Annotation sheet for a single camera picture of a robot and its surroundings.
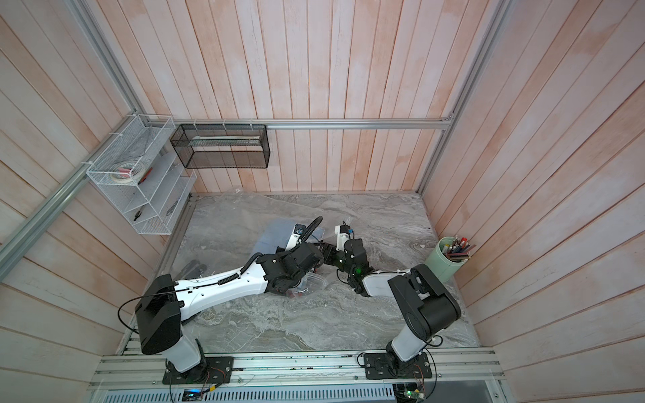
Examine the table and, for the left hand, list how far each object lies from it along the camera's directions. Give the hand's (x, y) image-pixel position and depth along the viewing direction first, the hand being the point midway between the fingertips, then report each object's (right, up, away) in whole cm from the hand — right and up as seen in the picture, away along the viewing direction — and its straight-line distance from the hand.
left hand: (292, 251), depth 83 cm
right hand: (+8, +1, +7) cm, 11 cm away
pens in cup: (+55, 0, -2) cm, 55 cm away
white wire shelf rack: (-44, +16, -4) cm, 47 cm away
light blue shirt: (-7, +6, +7) cm, 11 cm away
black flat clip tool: (-38, -8, +10) cm, 40 cm away
